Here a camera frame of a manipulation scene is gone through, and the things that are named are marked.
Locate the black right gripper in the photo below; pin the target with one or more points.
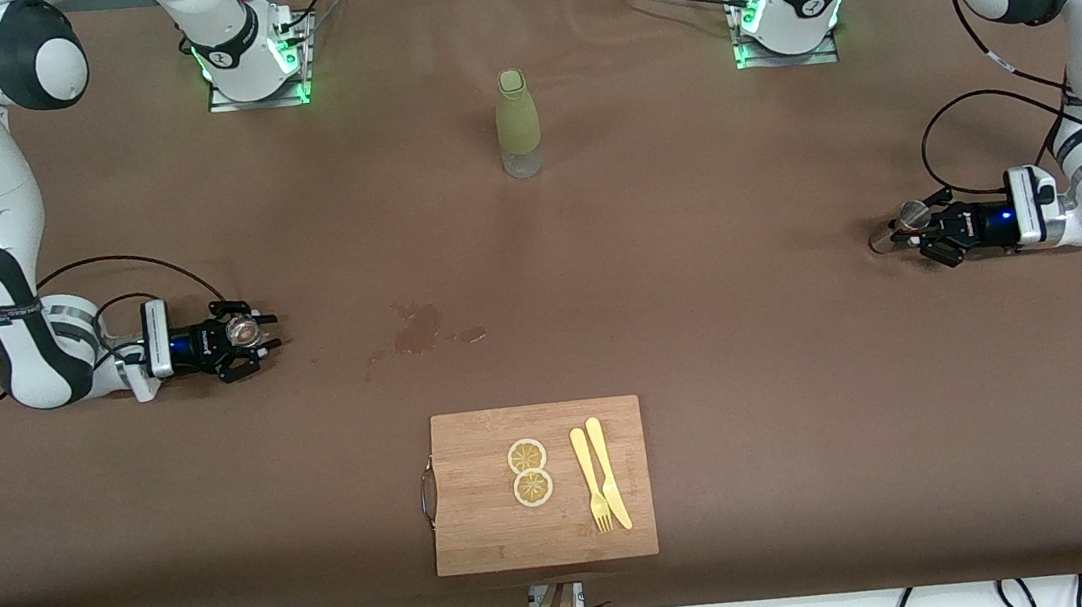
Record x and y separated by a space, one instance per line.
191 346

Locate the small metal bracket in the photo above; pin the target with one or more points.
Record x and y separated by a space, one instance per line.
577 593

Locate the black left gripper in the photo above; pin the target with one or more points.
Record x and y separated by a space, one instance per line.
981 225

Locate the metal jigger measuring cup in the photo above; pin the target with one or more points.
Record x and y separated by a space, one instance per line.
912 216

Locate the wooden cutting board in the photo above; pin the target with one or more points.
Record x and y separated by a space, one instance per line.
482 511

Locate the brown table cover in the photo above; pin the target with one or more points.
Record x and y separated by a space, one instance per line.
814 416

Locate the lemon slice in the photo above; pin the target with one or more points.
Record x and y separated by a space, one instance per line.
527 455
533 488

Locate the yellow plastic fork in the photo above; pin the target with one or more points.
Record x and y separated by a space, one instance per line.
588 469

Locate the clear glass shaker cup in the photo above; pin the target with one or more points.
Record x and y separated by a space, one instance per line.
244 330

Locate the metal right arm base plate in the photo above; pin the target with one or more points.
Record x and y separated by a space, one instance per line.
302 82

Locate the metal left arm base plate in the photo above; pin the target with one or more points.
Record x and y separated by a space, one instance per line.
831 50

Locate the green sleeved glass bottle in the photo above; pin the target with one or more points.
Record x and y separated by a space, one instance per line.
517 115

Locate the yellow plastic knife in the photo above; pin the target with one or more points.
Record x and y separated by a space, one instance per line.
607 467

